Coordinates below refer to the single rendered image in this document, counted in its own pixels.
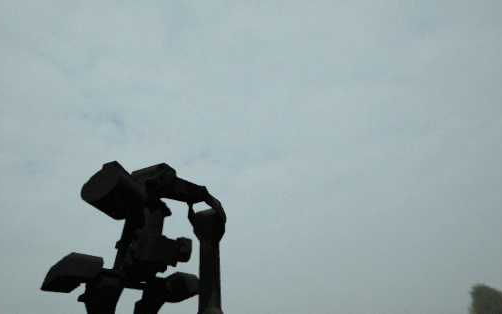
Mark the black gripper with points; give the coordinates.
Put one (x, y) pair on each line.
(104, 286)

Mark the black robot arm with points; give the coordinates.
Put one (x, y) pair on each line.
(135, 197)

